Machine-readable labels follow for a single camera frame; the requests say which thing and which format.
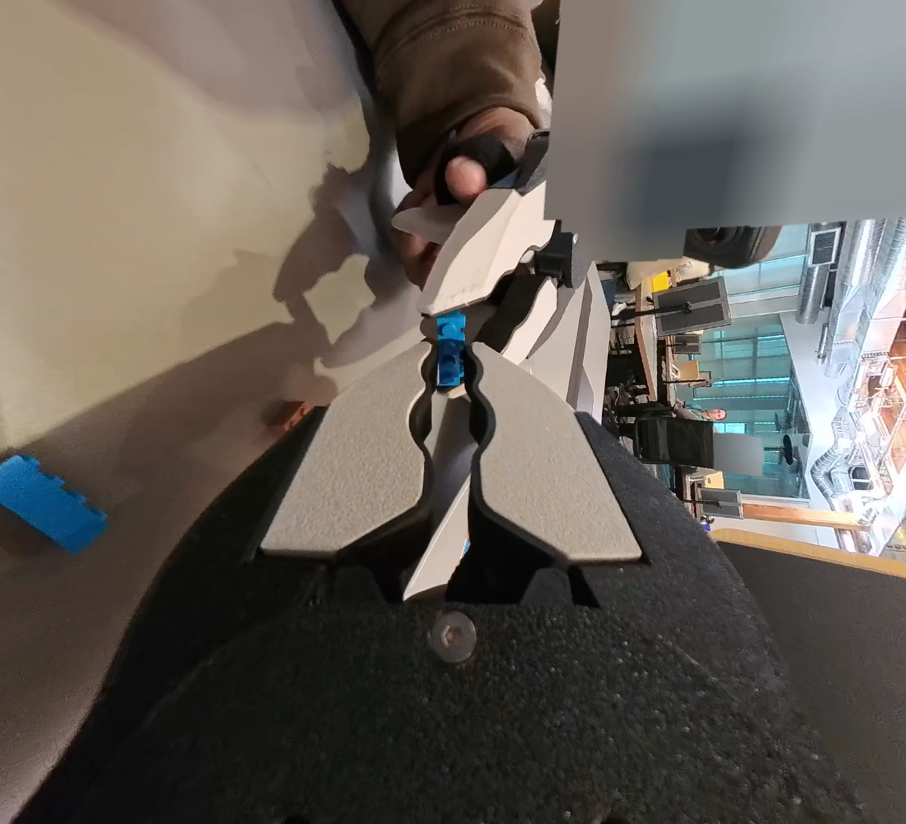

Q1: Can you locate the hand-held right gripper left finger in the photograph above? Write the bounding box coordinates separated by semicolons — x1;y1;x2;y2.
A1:
260;341;434;561

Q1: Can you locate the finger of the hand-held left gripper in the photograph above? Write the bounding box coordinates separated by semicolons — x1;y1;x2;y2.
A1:
416;183;562;317
488;268;570;364

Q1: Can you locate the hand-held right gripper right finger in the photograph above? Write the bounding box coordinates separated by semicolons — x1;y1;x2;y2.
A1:
467;343;644;566

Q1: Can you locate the long blue brick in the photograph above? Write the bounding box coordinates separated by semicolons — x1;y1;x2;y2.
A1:
435;311;470;392

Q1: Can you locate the small blue brick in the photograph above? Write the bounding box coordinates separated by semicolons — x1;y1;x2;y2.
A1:
0;455;109;555

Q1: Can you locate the person's left forearm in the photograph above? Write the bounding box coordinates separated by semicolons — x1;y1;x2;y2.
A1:
304;0;552;183

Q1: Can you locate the grey desk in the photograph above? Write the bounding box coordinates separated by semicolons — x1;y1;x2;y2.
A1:
0;0;617;824

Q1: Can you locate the black office chair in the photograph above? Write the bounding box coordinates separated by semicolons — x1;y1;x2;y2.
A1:
633;414;717;469

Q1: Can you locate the black monitor on stand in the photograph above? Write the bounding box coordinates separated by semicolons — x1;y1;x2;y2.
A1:
651;275;733;339

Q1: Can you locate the wood-edged black table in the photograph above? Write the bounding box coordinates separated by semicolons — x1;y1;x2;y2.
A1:
711;530;906;824

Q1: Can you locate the slim spiral air duct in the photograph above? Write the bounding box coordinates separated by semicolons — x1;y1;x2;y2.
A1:
796;219;906;379

